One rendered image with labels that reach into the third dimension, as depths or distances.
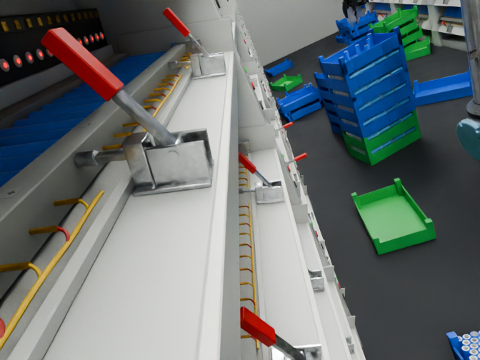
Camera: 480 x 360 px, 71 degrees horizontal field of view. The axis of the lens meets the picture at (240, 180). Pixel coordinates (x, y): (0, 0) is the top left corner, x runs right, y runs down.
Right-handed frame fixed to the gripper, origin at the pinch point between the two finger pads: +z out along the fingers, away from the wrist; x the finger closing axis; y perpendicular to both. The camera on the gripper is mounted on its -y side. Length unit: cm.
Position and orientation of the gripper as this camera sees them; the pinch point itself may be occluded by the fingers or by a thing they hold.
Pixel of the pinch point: (353, 22)
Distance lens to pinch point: 179.0
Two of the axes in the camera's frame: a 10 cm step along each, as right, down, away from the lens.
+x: 8.7, -4.9, 0.7
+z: 3.3, 6.7, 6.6
